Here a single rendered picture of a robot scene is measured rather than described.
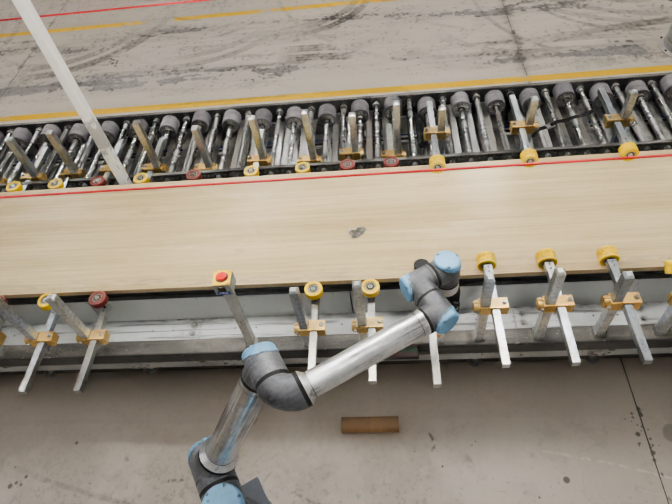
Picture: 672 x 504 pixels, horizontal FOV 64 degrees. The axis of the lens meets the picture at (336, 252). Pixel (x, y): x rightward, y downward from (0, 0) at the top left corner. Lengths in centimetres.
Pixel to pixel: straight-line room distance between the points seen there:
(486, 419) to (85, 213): 237
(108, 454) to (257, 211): 157
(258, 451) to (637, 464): 189
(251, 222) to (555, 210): 144
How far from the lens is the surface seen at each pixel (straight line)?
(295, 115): 335
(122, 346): 276
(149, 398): 341
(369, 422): 295
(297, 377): 167
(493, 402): 311
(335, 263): 245
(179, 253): 270
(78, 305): 291
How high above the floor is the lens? 283
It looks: 51 degrees down
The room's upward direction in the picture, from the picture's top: 10 degrees counter-clockwise
